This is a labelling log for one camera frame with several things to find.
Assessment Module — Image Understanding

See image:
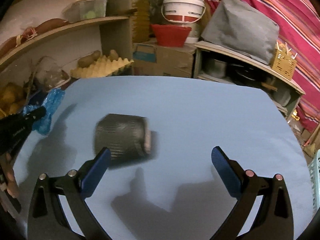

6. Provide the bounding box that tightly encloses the blue plastic glove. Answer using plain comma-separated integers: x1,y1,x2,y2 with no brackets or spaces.
22,88,65,135

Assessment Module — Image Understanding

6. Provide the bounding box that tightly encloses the light blue plastic basket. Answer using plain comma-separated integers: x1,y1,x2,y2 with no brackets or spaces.
308,150,320,215

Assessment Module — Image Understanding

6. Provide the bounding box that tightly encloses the yellow egg tray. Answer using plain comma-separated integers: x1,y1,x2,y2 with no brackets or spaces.
70,56,134,79

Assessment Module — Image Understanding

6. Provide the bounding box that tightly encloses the blue table mat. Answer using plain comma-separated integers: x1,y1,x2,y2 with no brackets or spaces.
14,76,313,239

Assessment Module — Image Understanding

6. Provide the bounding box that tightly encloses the clear plastic container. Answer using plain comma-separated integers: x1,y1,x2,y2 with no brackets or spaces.
62,0,107,23

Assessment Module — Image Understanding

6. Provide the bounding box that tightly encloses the cardboard box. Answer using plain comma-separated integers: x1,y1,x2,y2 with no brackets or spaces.
133,40,196,78

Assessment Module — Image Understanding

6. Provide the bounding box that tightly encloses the yellow utensil holder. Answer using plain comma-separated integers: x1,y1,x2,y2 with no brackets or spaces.
270,42,297,80

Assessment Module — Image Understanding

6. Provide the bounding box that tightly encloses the large oil jug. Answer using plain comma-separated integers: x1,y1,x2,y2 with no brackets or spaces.
132,0,150,43

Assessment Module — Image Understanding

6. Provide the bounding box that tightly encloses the low wooden cabinet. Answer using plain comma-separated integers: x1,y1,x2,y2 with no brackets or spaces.
193,41,305,120

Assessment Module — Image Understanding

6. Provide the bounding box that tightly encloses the red plastic bowl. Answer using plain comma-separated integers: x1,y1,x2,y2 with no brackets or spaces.
151,24,192,47

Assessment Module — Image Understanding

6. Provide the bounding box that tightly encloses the grey fabric cover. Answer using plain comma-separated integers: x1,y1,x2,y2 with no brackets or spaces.
201,0,279,64

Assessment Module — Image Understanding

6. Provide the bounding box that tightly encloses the white plastic bucket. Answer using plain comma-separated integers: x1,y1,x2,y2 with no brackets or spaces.
161,0,206,24

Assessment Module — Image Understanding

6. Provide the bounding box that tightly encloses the pink striped cloth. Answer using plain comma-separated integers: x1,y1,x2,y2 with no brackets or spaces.
206,0,319,132

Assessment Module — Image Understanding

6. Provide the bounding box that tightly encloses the wooden wall shelf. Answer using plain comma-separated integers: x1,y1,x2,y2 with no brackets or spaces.
1,0,132,87

